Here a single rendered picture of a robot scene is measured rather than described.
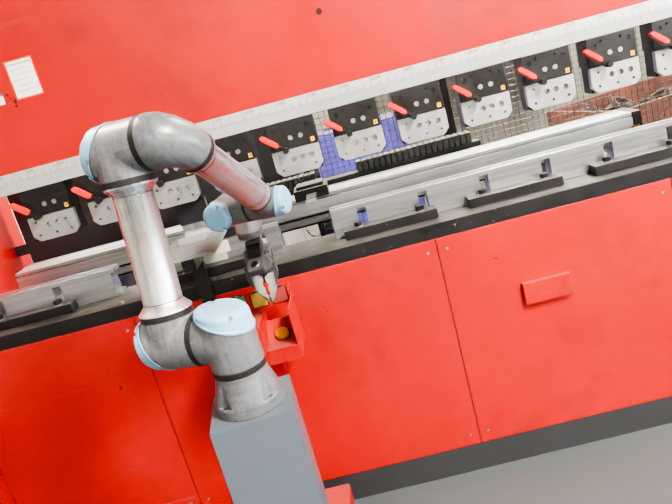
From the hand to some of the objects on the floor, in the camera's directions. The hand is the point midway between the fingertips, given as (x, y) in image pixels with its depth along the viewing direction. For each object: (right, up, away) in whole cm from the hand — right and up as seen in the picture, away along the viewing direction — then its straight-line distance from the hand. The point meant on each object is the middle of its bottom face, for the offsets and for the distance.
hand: (270, 298), depth 193 cm
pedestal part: (+16, -79, +22) cm, 84 cm away
